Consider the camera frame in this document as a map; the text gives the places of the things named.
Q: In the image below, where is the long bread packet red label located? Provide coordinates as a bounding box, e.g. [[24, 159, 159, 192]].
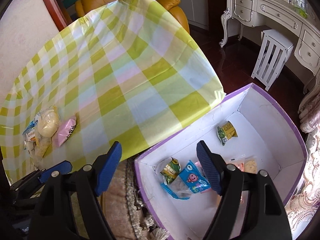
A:
[[224, 157, 258, 175]]

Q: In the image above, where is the pink snack packet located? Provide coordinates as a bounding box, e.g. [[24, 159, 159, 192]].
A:
[[57, 114, 78, 147]]

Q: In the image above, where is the white ornate dressing table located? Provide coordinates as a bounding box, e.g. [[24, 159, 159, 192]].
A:
[[219, 0, 320, 95]]

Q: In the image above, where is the white cardboard box purple rim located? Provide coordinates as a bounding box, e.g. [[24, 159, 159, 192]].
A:
[[134, 82, 308, 240]]

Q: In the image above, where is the blue and white snack packet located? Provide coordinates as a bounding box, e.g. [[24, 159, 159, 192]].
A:
[[22, 120, 38, 135]]

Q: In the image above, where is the floral lace curtain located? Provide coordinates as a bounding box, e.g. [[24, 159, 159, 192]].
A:
[[285, 86, 320, 233]]

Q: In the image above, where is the white packet orange label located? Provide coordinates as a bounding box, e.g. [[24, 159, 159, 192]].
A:
[[24, 130, 38, 143]]

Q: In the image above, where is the white cabinet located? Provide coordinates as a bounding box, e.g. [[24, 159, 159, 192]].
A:
[[172, 0, 209, 27]]

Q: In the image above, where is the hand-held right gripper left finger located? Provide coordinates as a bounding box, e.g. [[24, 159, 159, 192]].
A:
[[30, 141, 123, 240]]

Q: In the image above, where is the blue printed snack packet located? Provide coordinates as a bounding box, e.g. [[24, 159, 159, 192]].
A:
[[160, 159, 210, 200]]

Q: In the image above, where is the round pale bun packet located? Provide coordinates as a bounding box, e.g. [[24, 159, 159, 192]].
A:
[[36, 105, 61, 138]]

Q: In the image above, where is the brown wooden door frame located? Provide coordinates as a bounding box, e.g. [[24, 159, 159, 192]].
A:
[[35, 0, 73, 32]]

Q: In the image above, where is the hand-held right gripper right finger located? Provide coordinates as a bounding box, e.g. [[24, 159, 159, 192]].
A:
[[196, 140, 293, 240]]

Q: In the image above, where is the clear packet of pale cake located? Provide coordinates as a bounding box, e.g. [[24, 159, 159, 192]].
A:
[[25, 137, 54, 159]]

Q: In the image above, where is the white slatted stool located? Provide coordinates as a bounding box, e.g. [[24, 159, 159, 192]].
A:
[[251, 29, 294, 92]]

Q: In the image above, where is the green checked plastic tablecloth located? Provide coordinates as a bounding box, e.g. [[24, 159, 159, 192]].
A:
[[0, 0, 227, 178]]

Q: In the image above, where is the green pea snack packet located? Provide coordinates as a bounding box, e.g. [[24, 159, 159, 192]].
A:
[[160, 157, 182, 185], [216, 121, 238, 146]]

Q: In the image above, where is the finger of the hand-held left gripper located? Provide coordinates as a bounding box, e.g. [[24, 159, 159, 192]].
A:
[[9, 169, 48, 205], [37, 160, 73, 184]]

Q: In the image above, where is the striped beige cushion cover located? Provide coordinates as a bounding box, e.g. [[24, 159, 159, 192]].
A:
[[67, 152, 170, 240]]

